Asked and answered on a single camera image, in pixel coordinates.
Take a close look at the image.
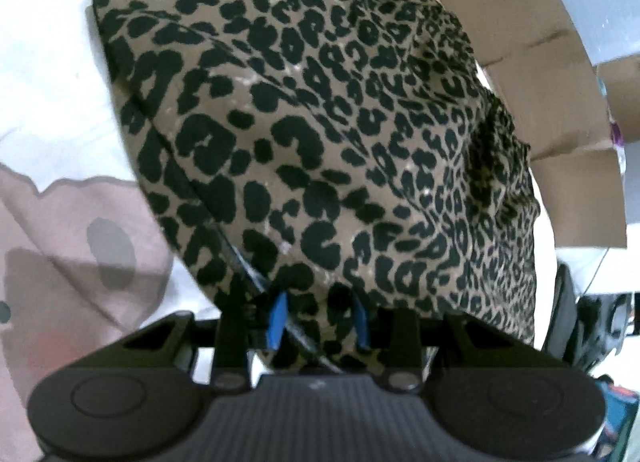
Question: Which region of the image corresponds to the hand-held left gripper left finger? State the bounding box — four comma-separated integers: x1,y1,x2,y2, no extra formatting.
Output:
120,292,288,388

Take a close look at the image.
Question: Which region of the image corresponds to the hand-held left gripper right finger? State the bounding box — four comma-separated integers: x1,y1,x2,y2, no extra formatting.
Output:
352,292,543,390

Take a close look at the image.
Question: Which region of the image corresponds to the leopard print garment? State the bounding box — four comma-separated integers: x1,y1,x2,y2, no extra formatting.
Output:
90,0,541,375

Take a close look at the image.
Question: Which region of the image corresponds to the teal patterned bag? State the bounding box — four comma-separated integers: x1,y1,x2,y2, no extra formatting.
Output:
602,382,640,448

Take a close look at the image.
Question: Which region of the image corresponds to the cream bear print blanket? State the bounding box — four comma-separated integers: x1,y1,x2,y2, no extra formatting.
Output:
0,0,501,462

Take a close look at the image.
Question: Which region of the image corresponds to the flattened cardboard box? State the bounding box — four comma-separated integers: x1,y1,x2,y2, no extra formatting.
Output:
387,0,628,250

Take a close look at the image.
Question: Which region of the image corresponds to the tall cardboard sheet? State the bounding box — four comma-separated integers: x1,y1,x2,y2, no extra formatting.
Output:
597,54,640,143

